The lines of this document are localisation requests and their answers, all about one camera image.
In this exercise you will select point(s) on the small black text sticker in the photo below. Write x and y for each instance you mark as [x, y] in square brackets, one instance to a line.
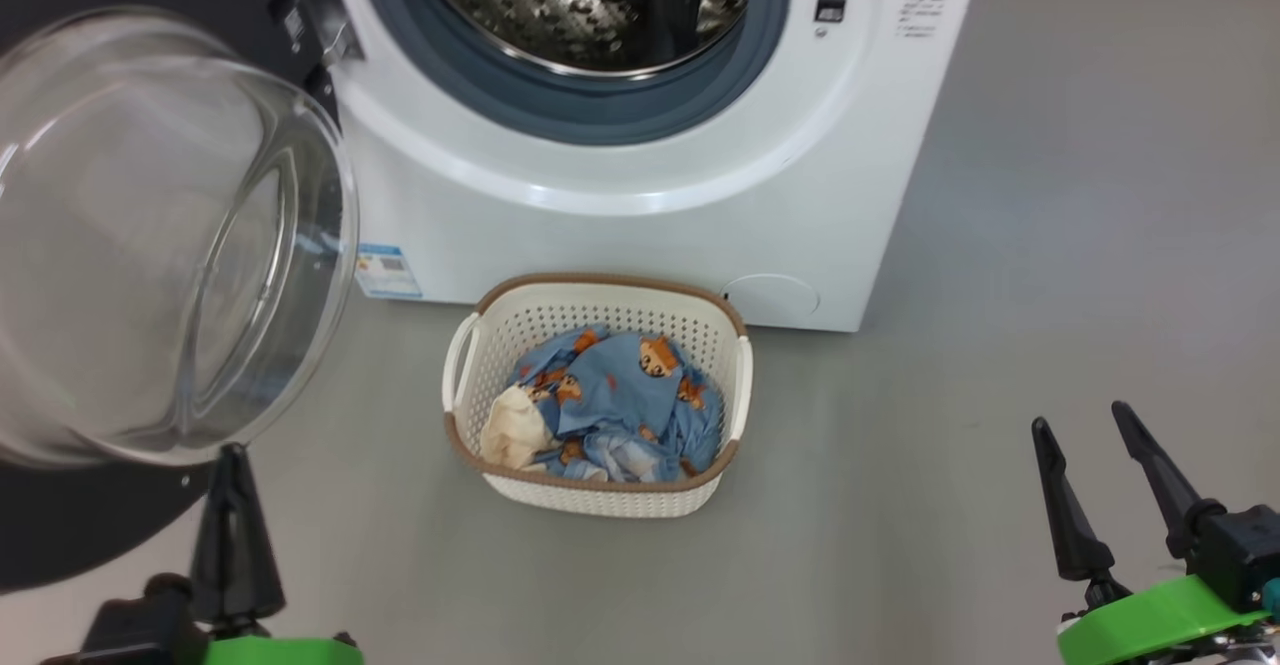
[918, 13]

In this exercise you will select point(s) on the black round glass washer door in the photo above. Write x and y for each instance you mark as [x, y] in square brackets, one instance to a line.
[60, 535]

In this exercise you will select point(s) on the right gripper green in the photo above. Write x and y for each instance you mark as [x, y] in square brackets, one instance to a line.
[1150, 625]

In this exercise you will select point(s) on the metal door hinge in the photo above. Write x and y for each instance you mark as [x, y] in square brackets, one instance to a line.
[335, 30]

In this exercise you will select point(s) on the cream cloth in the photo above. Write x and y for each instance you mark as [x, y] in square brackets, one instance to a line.
[515, 435]

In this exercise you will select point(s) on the white perforated basket brown rim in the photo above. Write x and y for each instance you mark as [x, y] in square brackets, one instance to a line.
[600, 500]

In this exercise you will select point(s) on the black door latch slot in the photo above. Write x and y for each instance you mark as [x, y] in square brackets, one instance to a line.
[830, 9]

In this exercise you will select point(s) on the stainless steel washing machine drum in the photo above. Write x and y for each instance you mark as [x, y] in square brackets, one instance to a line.
[560, 15]

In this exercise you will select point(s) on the blue energy label sticker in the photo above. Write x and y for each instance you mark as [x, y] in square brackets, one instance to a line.
[395, 275]

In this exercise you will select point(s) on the white front-load washing machine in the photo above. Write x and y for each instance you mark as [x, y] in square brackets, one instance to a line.
[600, 245]

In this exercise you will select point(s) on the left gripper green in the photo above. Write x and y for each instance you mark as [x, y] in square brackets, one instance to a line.
[285, 651]

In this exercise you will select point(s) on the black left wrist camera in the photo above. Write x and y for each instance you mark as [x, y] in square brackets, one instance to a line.
[135, 630]

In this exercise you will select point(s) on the round white filter cover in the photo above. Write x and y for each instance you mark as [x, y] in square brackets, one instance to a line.
[770, 297]

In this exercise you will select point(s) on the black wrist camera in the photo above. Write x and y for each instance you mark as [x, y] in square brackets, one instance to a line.
[1240, 550]
[135, 630]

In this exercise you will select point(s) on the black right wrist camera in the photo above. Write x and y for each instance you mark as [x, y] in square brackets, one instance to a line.
[1240, 550]

